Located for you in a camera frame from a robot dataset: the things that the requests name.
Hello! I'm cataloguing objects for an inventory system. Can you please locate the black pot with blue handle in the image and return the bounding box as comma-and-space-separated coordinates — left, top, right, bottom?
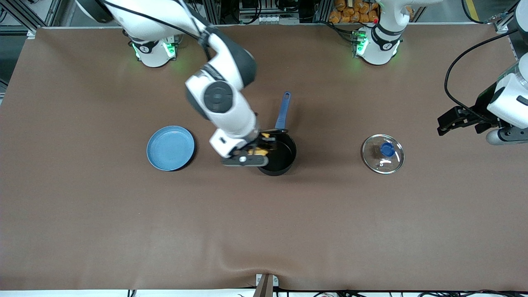
252, 91, 297, 177

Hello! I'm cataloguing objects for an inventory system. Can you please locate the aluminium frame rail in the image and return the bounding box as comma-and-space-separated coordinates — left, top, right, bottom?
0, 0, 66, 40
493, 0, 528, 33

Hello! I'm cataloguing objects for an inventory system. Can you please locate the glass lid with blue knob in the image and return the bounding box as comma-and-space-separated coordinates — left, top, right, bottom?
361, 134, 405, 174

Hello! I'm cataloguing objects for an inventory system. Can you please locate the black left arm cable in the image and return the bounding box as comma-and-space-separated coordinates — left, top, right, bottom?
444, 29, 520, 124

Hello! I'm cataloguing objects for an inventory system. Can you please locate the yellow potato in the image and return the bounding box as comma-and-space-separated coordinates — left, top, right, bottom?
247, 132, 271, 156

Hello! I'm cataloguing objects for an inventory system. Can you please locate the metal table edge bracket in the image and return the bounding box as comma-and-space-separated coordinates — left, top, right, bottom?
255, 273, 279, 297

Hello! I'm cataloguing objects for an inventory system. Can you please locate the orange snack bags pile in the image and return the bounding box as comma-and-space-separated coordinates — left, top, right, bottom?
329, 0, 380, 24

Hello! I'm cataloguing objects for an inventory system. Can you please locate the blue round plate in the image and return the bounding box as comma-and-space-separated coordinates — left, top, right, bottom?
146, 125, 195, 172

